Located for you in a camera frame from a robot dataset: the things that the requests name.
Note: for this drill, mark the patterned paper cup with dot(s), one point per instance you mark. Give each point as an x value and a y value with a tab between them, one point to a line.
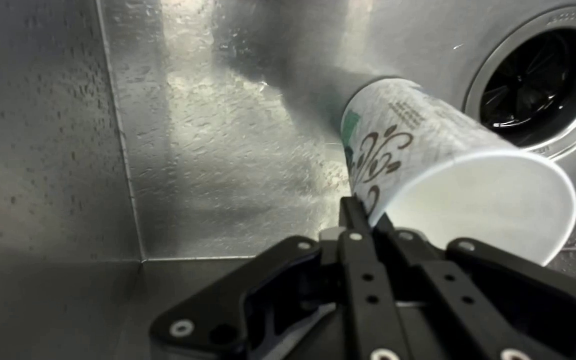
422	164

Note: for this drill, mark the stainless steel sink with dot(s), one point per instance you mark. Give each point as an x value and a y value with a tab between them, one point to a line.
148	147

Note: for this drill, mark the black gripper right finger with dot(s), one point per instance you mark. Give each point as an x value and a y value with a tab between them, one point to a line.
442	310

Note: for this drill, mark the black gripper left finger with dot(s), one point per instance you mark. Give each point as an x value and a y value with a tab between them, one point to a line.
373	318

